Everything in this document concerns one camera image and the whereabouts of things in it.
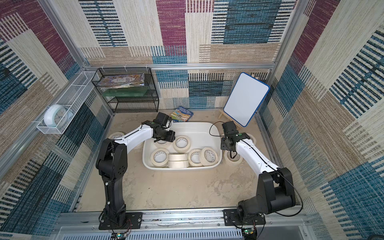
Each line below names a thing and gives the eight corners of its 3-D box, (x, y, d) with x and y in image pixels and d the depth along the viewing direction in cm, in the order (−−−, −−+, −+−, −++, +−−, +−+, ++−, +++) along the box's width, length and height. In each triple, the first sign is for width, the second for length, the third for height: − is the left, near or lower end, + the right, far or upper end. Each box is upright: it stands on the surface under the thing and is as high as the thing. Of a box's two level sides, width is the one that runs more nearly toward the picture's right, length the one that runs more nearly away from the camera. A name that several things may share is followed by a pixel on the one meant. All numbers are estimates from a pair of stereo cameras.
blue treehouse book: (167, 119, 116) (167, 117, 114) (178, 107, 124) (178, 105, 122) (183, 126, 111) (183, 124, 110) (193, 113, 119) (193, 111, 118)
